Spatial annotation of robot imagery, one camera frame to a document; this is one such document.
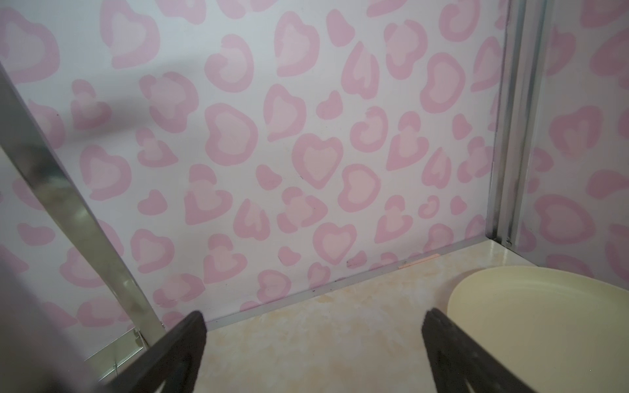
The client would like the cream round plate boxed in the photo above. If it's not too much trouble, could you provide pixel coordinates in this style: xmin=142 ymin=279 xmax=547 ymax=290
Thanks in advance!
xmin=447 ymin=266 xmax=628 ymax=392

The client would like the stainless steel dish rack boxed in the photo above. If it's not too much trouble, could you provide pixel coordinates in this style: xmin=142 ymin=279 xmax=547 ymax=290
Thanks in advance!
xmin=1 ymin=71 xmax=165 ymax=382

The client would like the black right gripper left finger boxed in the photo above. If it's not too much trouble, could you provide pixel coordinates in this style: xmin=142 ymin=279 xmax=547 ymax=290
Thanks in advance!
xmin=100 ymin=310 xmax=207 ymax=392

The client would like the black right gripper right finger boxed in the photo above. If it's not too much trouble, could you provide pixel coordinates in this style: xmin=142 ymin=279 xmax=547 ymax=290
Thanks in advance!
xmin=422 ymin=308 xmax=532 ymax=393

